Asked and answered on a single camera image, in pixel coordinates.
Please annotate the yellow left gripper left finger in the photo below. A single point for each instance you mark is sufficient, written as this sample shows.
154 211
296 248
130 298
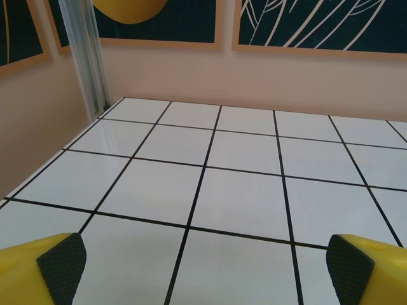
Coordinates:
22 273

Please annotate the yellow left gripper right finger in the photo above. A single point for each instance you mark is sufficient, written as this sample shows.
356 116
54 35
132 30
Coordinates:
381 276

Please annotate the dark panel large pale disc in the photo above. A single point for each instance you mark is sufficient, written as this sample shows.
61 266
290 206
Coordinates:
19 31

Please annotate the dark panel orange disc leaves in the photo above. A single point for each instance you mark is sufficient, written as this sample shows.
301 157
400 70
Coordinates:
318 19

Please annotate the dark panel small orange oval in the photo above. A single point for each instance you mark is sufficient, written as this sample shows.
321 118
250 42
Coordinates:
190 19

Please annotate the aluminium corner post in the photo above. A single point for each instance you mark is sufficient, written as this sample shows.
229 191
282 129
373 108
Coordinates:
86 63

